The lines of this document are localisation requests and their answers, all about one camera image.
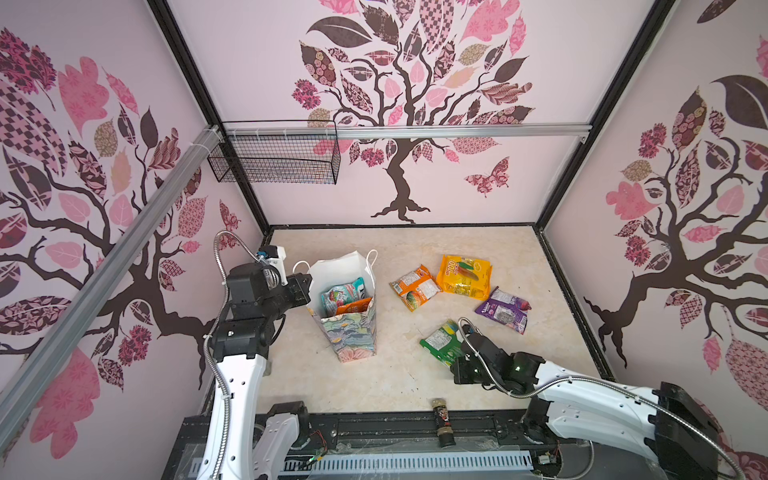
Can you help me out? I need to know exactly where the teal snack bag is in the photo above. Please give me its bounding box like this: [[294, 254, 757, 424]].
[[320, 277, 366, 317]]

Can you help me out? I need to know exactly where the green white snack bag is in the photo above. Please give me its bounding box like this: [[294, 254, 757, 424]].
[[419, 320, 463, 367]]

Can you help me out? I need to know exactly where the floral paper bag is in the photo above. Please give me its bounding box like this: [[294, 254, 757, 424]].
[[307, 249, 378, 363]]

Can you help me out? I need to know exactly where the purple snack bag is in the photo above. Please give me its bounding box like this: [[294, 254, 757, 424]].
[[474, 287, 532, 334]]

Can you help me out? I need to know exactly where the orange chips bag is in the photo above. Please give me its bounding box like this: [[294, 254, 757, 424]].
[[335, 298, 373, 316]]

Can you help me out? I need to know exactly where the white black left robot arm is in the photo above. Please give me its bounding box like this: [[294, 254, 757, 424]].
[[197, 261, 312, 479]]

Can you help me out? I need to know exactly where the yellow orange snack bag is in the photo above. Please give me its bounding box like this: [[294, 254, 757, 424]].
[[437, 255, 493, 301]]

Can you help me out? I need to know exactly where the orange snack bag with label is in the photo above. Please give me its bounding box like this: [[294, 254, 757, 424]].
[[390, 265, 442, 312]]

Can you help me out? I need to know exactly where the small brown black bottle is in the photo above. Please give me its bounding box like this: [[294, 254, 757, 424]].
[[431, 398, 456, 448]]

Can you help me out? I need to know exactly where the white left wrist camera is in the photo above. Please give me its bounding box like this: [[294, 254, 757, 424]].
[[257, 245, 287, 289]]

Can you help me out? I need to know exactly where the white slotted cable duct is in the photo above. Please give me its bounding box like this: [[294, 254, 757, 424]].
[[278, 451, 534, 478]]

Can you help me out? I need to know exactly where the black wire basket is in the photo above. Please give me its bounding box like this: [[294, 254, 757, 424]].
[[208, 120, 341, 185]]

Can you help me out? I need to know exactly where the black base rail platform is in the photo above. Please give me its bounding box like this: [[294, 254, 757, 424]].
[[161, 407, 682, 480]]

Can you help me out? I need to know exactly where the aluminium rail back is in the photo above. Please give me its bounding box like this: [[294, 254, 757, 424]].
[[225, 123, 592, 140]]

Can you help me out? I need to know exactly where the aluminium rail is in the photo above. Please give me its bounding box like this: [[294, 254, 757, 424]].
[[1, 125, 222, 448], [225, 123, 592, 140]]

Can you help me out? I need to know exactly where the aluminium rail left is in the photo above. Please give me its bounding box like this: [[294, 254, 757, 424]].
[[1, 125, 222, 448]]

